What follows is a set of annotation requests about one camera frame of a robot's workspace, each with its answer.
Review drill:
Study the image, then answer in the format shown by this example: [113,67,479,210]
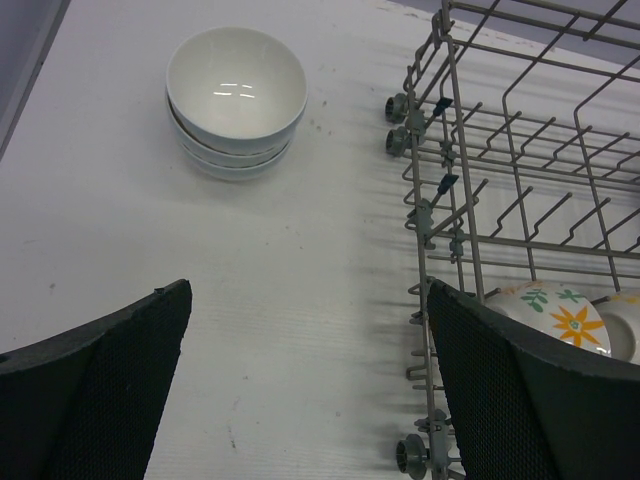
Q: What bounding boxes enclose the yellow dotted bowl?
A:
[595,290,640,365]

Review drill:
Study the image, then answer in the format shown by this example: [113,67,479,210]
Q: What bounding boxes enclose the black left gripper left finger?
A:
[1,279,192,479]

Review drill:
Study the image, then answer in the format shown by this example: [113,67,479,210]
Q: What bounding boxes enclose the grey wire dish rack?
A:
[385,1,639,479]

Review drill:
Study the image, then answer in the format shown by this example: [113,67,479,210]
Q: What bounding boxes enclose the orange green floral bowl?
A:
[485,280,611,357]

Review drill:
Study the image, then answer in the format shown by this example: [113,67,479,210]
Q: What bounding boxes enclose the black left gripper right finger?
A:
[427,279,639,479]

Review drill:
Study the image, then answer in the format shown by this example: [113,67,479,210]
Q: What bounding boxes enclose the light blue bowl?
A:
[169,109,297,156]
[176,140,292,181]

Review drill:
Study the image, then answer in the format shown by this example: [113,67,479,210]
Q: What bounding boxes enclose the light blue bowl rack end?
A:
[166,27,308,139]

